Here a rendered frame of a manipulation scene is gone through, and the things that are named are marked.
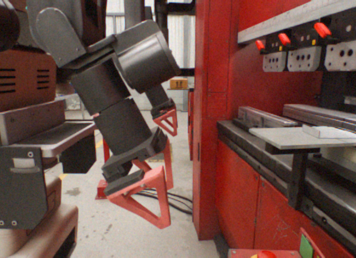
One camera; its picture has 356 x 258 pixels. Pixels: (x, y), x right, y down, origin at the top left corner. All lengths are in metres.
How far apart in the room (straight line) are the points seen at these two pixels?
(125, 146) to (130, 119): 0.03
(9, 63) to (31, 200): 0.26
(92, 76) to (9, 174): 0.29
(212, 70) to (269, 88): 0.39
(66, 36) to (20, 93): 0.33
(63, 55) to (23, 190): 0.30
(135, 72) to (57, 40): 0.09
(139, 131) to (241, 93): 1.32
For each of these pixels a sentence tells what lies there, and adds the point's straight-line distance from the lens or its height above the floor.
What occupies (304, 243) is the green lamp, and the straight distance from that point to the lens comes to 0.62.
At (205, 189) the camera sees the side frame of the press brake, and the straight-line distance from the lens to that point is 1.69.
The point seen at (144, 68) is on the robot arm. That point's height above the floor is 1.17.
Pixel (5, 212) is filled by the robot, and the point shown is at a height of 0.92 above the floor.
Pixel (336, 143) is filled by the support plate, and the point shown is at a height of 1.00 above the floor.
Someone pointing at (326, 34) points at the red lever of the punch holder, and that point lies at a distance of 0.86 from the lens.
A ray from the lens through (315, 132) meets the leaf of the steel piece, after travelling 0.75.
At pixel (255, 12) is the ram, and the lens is 1.38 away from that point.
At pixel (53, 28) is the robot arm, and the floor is 1.21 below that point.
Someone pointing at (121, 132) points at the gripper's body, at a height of 1.10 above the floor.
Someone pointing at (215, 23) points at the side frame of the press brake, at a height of 1.45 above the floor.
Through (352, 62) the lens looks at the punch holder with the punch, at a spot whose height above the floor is 1.20.
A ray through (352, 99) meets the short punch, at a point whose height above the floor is 1.10.
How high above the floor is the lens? 1.17
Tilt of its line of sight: 13 degrees down
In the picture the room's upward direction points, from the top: straight up
